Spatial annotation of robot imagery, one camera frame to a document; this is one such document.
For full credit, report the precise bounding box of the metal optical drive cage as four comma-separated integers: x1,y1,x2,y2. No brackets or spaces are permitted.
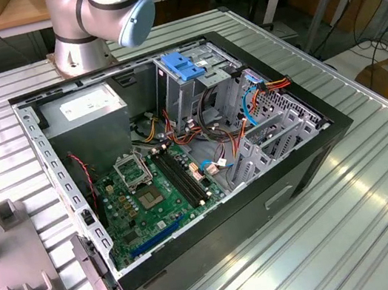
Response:
145,31,255,147

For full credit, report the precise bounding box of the blue data wire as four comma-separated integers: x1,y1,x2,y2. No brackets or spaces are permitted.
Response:
185,71,277,177

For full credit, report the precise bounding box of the red black fan wire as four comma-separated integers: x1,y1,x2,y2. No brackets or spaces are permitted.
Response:
67,150,100,213

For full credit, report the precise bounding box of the metal socket cover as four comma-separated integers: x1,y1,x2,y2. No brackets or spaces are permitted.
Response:
111,149,156,195

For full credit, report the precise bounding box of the black case fan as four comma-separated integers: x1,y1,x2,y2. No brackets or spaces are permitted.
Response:
66,149,111,233

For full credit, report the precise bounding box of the black open PC case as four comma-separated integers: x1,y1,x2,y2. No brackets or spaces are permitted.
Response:
1,9,384,290

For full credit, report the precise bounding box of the yellow black power wire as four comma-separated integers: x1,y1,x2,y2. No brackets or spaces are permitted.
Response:
141,116,162,143

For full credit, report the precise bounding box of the metal disk bay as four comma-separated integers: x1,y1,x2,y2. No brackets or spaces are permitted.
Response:
208,54,338,192

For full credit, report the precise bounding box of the blue expansion slot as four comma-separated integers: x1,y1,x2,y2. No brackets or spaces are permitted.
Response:
124,212,193,260

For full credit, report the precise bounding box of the grey card retainer flap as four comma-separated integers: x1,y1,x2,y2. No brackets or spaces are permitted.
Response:
69,226,125,290

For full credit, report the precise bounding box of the small brown cardboard box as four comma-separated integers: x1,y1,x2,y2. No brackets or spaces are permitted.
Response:
0,0,47,18

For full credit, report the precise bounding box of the metal locking lever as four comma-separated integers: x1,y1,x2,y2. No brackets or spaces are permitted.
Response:
133,145,155,183

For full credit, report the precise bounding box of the grey power supply unit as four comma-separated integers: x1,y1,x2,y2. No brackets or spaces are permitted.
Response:
33,78,141,186

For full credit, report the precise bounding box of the thick black cable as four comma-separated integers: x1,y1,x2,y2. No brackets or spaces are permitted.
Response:
195,82,250,147

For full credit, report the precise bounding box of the blue plastic drive latch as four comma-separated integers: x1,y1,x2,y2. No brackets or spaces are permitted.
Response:
158,47,207,86

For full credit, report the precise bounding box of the red orange drive power wire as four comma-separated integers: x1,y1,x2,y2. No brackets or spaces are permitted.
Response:
160,101,213,151

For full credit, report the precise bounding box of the orange red disk power wire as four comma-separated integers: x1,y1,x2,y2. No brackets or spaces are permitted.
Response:
220,74,304,161

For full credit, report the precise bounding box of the green motherboard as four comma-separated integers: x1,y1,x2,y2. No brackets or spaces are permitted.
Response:
89,135,236,273

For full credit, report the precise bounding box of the black RAM slot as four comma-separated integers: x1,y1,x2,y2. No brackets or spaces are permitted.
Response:
160,143,208,208
155,145,204,212
164,141,213,205
150,146,201,215

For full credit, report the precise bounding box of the purple wire white connector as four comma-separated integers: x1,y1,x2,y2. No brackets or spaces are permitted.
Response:
200,141,239,177

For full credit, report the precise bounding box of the CPU socket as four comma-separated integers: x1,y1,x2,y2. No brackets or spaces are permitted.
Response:
134,183,168,212

